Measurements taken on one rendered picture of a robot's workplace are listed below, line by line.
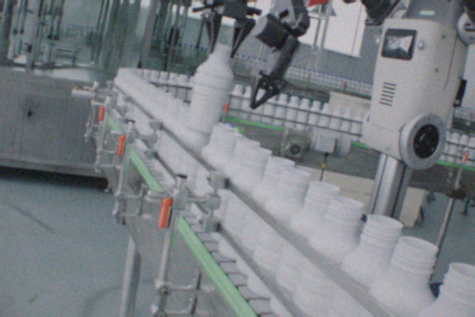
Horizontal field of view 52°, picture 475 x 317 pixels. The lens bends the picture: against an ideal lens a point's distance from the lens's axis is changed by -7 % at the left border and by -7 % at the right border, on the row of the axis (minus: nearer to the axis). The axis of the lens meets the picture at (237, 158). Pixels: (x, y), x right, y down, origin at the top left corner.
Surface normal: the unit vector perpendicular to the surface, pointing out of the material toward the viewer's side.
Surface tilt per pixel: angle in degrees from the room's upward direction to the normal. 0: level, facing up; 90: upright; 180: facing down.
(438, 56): 90
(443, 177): 90
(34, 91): 90
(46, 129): 87
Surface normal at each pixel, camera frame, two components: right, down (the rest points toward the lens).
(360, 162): 0.04, 0.19
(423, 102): 0.30, 0.42
